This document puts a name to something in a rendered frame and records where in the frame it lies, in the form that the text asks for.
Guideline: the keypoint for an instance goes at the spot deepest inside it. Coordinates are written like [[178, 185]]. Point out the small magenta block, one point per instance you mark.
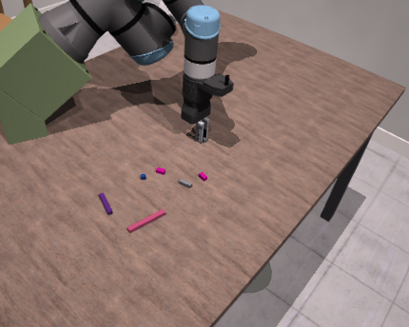
[[203, 176], [160, 170]]

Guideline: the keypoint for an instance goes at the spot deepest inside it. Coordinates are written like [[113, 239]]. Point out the purple rod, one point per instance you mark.
[[105, 203]]

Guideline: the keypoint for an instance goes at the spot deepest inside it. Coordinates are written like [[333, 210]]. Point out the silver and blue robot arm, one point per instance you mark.
[[142, 29]]

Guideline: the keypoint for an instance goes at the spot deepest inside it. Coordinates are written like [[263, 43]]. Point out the pink rod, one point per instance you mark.
[[146, 221]]

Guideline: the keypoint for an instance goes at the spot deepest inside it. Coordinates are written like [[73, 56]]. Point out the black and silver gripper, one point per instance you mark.
[[199, 84]]

